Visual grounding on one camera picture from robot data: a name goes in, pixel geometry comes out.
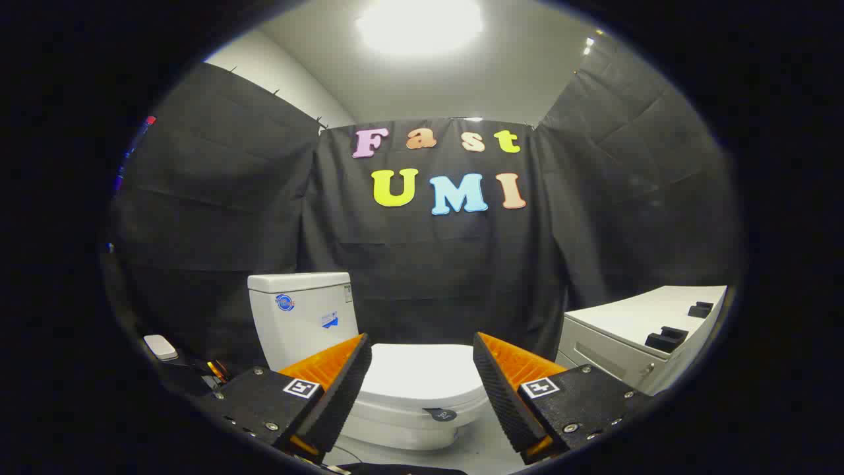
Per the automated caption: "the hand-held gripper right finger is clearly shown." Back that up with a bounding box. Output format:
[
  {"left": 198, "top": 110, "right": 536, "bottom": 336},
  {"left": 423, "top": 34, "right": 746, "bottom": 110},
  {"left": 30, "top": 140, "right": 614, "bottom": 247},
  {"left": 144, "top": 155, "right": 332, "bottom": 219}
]
[{"left": 473, "top": 332, "right": 653, "bottom": 466}]

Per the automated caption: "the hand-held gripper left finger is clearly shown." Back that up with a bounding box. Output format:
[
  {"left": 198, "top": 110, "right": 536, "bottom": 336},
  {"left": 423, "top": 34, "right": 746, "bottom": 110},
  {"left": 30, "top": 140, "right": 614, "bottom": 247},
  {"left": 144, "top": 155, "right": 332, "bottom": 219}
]
[{"left": 198, "top": 333, "right": 373, "bottom": 466}]

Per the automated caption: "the white toilet lid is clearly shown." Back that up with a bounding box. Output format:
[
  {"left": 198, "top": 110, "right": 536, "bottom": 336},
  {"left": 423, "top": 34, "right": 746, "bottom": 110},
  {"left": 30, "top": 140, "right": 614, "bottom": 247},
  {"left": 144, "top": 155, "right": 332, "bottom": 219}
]
[{"left": 359, "top": 342, "right": 490, "bottom": 418}]

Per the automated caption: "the black backdrop cloth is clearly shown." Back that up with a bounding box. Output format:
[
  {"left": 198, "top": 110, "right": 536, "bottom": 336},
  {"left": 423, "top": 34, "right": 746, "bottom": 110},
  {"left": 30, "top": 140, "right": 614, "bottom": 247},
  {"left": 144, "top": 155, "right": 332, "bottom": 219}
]
[{"left": 109, "top": 63, "right": 742, "bottom": 370}]

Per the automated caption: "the grey drawer cabinet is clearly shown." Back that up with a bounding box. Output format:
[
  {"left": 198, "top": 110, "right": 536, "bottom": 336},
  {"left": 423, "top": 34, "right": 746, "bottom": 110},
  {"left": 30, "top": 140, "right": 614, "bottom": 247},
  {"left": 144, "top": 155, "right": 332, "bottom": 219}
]
[{"left": 556, "top": 285, "right": 728, "bottom": 396}]

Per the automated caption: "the large black plastic holder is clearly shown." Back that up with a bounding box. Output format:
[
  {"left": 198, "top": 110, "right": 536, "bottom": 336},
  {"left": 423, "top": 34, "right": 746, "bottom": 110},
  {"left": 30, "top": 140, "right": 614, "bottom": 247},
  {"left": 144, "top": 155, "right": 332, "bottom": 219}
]
[{"left": 645, "top": 326, "right": 690, "bottom": 354}]

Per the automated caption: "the small white flat device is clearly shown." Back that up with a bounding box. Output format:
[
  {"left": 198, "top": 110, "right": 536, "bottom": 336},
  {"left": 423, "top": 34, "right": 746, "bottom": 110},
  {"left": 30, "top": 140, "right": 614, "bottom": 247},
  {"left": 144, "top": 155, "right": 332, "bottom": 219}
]
[{"left": 143, "top": 334, "right": 179, "bottom": 362}]

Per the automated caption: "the bright ceiling light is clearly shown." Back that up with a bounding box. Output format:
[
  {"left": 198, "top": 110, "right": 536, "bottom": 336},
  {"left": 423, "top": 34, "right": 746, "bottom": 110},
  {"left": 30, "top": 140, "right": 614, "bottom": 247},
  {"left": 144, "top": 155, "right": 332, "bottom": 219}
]
[{"left": 356, "top": 0, "right": 483, "bottom": 57}]

